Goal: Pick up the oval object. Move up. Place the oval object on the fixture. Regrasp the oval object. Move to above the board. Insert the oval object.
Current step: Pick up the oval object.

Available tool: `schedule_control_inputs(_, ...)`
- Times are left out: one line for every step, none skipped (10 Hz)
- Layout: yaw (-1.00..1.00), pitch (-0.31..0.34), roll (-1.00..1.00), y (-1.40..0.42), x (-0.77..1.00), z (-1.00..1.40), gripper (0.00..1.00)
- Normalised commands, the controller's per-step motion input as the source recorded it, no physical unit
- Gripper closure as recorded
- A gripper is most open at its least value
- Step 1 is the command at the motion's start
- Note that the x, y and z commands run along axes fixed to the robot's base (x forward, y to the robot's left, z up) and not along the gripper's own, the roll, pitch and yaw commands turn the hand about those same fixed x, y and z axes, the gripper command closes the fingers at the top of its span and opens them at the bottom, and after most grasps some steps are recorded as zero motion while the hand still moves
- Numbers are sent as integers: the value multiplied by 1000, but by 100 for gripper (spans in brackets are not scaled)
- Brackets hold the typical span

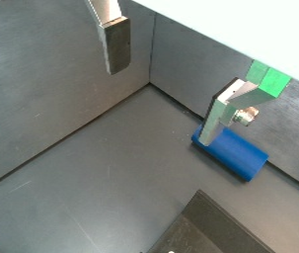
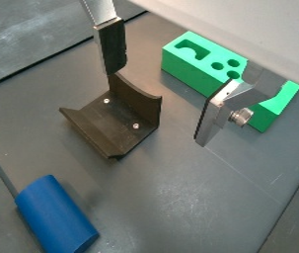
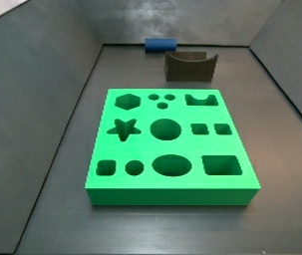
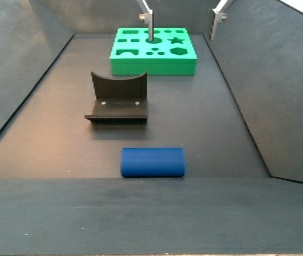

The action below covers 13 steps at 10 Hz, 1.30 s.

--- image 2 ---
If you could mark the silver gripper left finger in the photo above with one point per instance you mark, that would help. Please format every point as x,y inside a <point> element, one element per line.
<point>109,33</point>

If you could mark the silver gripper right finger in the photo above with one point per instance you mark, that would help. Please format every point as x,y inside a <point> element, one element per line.
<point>227,104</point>

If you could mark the blue oval cylinder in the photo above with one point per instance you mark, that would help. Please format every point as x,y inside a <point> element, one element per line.
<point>54,217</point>

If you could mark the green foam shape board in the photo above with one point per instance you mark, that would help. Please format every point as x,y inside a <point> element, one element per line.
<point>203,65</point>

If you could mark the black curved fixture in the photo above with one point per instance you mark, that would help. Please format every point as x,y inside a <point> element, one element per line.
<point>118,120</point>

